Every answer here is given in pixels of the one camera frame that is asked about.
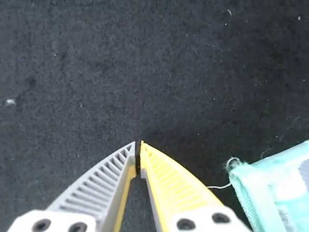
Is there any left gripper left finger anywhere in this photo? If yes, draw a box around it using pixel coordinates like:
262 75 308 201
7 140 141 232

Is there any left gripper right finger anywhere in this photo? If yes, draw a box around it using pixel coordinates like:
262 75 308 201
140 140 245 232

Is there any mint green mesh pouch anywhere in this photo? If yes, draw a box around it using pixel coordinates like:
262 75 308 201
222 139 309 232

